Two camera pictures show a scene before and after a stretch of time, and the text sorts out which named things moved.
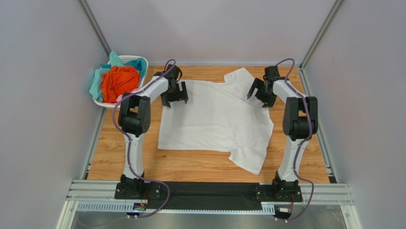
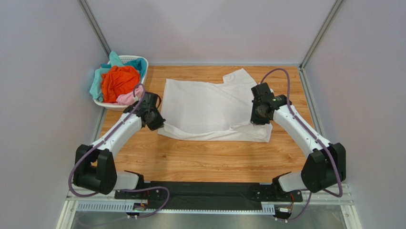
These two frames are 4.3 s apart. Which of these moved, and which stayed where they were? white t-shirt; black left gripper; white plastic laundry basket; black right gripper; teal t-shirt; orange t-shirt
Moved: white t-shirt; black right gripper; black left gripper
Stayed: teal t-shirt; white plastic laundry basket; orange t-shirt
